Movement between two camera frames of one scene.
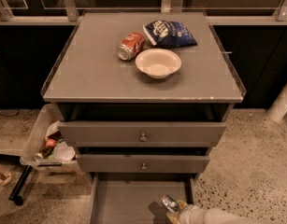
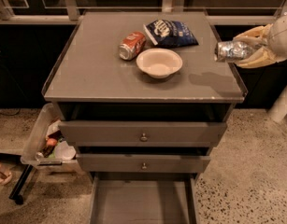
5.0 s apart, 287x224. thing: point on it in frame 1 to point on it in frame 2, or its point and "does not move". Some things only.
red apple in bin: (50, 142) does not move
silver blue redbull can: (170, 203) to (234, 49)
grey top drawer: (143, 124) does not move
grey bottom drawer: (135, 198) does not move
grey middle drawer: (142, 160) does not move
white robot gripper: (189, 213) to (281, 36)
